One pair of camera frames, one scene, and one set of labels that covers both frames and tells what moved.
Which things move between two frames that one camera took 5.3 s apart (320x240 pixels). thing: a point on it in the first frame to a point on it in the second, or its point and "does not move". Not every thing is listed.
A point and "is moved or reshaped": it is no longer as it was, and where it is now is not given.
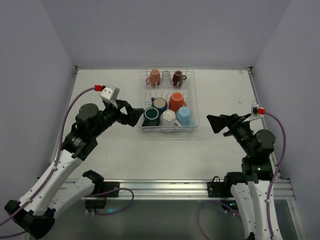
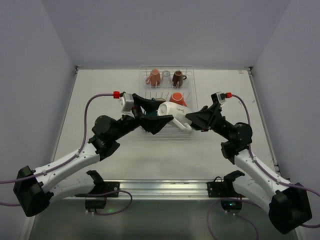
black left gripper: x=120 y=111 to x=138 y=114
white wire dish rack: x=167 y=101 does not move
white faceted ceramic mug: x=168 y=118 is moved or reshaped
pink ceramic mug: x=154 y=79 does not move
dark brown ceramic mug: x=177 y=78 does not move
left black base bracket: x=99 y=201 does not move
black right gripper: x=230 y=124 to x=211 y=117
